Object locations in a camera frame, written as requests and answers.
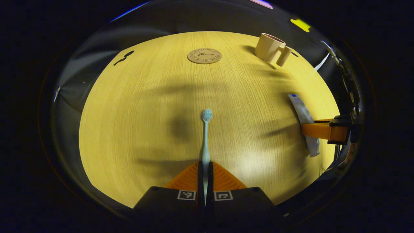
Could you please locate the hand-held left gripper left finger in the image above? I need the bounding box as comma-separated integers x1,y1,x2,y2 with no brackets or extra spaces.
133,161,205,215

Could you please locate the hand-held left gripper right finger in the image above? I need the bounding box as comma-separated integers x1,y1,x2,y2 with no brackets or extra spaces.
206,161,278,215

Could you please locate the white toothpaste tube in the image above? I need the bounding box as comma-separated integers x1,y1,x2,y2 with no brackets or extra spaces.
288,94,321,158

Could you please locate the light blue toothbrush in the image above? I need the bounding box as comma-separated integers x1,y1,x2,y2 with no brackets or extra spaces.
202,109,213,206

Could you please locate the beige cup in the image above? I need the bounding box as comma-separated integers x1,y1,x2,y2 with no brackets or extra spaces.
254,33,292,67

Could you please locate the round cork coaster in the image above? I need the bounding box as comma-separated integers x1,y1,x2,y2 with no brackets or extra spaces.
187,48,222,64

